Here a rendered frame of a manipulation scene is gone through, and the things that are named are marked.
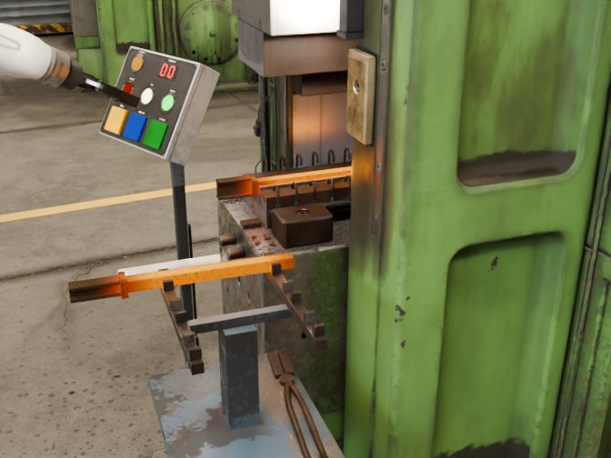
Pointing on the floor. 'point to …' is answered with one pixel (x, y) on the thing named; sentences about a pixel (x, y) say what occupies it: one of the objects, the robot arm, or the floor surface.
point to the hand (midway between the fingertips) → (126, 98)
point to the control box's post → (181, 231)
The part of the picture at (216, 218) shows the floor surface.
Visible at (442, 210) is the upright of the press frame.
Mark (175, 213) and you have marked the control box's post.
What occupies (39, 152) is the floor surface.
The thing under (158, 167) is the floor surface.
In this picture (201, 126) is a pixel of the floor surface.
